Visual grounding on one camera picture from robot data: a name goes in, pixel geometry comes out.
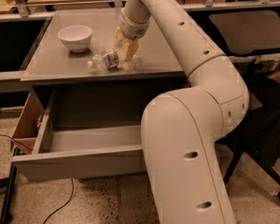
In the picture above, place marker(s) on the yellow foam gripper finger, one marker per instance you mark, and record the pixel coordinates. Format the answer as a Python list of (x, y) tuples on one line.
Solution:
[(130, 47), (118, 38)]

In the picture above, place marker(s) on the black metal stand leg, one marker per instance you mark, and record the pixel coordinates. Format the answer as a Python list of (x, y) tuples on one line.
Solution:
[(8, 184)]

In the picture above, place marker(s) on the clear plastic water bottle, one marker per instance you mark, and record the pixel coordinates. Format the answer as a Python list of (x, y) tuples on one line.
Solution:
[(107, 60)]

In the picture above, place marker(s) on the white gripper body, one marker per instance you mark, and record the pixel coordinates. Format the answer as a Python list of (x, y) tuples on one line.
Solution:
[(132, 29)]

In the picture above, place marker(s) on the white ceramic bowl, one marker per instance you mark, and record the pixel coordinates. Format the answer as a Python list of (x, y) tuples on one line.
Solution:
[(76, 37)]

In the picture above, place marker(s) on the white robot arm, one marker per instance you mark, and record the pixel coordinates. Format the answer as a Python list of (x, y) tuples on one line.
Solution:
[(179, 128)]

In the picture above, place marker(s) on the grey open top drawer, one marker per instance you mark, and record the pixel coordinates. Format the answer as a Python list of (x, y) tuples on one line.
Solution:
[(88, 132)]

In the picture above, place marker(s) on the brown cardboard box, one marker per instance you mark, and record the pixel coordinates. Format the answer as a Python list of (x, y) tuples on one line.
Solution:
[(27, 127)]

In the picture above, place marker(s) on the black office chair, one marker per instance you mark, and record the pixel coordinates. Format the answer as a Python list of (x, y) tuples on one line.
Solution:
[(256, 33)]

